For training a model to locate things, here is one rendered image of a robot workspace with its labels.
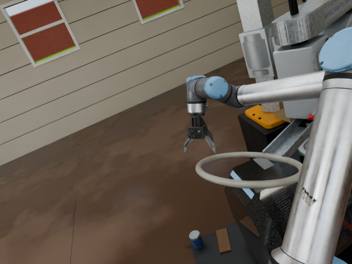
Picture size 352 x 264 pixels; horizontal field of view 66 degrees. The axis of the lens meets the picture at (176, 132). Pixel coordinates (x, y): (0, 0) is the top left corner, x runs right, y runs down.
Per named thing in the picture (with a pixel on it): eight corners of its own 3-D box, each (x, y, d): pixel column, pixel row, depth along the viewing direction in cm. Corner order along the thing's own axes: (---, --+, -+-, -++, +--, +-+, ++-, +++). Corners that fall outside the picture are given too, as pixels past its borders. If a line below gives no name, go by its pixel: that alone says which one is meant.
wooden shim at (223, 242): (216, 231, 252) (216, 230, 252) (226, 229, 251) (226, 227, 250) (220, 253, 230) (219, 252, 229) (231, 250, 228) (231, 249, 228)
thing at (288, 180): (238, 152, 160) (238, 147, 159) (326, 168, 122) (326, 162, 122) (174, 171, 129) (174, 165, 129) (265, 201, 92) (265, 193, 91)
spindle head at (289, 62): (311, 96, 185) (300, 31, 167) (347, 96, 168) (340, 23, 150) (286, 122, 166) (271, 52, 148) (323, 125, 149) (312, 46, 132)
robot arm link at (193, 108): (190, 102, 132) (209, 102, 129) (190, 112, 133) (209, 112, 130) (184, 103, 124) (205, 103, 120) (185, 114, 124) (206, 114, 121)
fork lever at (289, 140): (312, 103, 184) (311, 96, 182) (343, 103, 169) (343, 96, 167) (257, 157, 147) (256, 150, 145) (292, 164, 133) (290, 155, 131)
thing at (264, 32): (243, 76, 260) (232, 34, 244) (275, 62, 262) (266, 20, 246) (261, 82, 228) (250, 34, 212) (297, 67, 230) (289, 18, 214)
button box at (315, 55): (323, 97, 148) (317, 47, 137) (329, 97, 146) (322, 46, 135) (318, 104, 144) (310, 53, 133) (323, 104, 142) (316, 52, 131)
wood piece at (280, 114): (275, 117, 244) (274, 113, 242) (284, 112, 246) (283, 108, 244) (290, 123, 226) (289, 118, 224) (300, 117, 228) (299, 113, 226)
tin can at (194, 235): (197, 238, 253) (193, 228, 248) (206, 242, 246) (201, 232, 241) (191, 246, 247) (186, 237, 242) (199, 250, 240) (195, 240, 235)
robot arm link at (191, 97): (193, 75, 117) (182, 77, 126) (194, 104, 119) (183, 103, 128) (210, 75, 122) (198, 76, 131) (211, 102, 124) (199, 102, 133)
